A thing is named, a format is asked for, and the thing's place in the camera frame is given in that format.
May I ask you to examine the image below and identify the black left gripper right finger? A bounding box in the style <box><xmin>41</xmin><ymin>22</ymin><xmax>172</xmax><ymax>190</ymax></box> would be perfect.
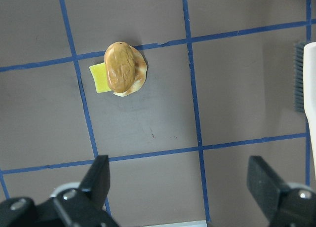
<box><xmin>247</xmin><ymin>155</ymin><xmax>316</xmax><ymax>227</ymax></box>

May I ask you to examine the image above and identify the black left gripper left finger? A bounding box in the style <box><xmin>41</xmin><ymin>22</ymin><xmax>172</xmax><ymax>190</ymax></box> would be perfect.
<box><xmin>0</xmin><ymin>155</ymin><xmax>118</xmax><ymax>227</ymax></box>

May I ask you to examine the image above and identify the yellow toy cheese slice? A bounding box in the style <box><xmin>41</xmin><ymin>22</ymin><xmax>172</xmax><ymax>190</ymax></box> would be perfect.
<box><xmin>89</xmin><ymin>62</ymin><xmax>111</xmax><ymax>93</ymax></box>

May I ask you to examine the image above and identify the brown toy bread roll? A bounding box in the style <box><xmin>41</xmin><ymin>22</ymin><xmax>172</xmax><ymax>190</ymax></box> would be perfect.
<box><xmin>104</xmin><ymin>41</ymin><xmax>135</xmax><ymax>93</ymax></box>

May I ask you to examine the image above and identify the white hand brush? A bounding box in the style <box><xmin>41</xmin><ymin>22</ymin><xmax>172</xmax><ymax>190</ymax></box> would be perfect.
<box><xmin>294</xmin><ymin>41</ymin><xmax>316</xmax><ymax>191</ymax></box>

